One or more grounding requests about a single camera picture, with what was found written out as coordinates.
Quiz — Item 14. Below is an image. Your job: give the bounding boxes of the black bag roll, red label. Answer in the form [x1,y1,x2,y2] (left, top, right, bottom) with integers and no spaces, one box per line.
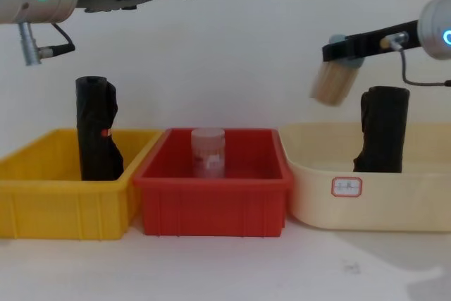
[75,75,125,182]

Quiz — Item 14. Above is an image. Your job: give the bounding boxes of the red plastic bin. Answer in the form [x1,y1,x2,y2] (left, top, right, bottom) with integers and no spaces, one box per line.
[132,127,294,238]

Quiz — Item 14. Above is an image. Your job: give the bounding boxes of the dark wrist cable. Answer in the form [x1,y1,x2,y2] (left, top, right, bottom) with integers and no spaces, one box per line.
[17,21,77,67]
[379,32,451,87]

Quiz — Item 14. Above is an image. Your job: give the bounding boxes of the plain black bag roll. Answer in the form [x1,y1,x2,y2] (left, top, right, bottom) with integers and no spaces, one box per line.
[352,85,411,174]

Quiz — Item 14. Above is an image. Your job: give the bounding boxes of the white label with red border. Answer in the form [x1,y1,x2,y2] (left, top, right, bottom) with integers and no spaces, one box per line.
[330,176,364,199]

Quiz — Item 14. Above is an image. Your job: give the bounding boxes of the cream plastic bin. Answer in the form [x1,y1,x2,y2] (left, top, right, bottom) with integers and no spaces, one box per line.
[279,121,451,233]

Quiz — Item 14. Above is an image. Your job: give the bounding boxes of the dark left wrist cable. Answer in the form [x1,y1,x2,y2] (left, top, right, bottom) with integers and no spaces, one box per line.
[17,21,77,67]

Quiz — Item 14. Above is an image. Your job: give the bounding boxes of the clear plastic jar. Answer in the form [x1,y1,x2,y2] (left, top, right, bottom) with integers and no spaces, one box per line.
[190,127,226,179]

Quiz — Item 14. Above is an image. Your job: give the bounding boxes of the toothpick jar with blue-grey cap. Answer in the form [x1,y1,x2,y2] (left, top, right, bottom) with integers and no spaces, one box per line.
[309,33,364,107]

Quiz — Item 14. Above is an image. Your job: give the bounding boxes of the dark right wrist cable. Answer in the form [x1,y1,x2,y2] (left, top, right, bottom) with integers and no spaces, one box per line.
[379,32,451,87]

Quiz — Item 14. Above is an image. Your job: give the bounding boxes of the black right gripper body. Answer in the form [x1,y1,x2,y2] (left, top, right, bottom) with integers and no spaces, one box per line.
[367,20,421,59]

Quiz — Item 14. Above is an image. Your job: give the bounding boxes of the yellow plastic bin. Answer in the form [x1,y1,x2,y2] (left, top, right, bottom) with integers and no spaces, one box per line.
[0,128,165,242]

